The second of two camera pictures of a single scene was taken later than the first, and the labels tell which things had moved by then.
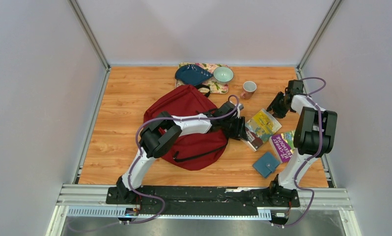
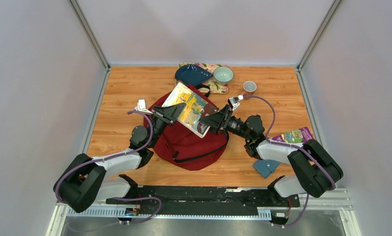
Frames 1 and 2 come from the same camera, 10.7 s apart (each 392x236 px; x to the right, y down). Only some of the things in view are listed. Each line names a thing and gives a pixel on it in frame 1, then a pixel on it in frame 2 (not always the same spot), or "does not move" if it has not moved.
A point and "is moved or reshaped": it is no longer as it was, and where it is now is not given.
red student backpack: [192, 151] does not move
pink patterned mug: [249, 88] does not move
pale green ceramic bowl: [223, 74] does not move
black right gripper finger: [279, 113] → [213, 121]
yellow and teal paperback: [259, 128] is moved or reshaped
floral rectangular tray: [215, 86] does not move
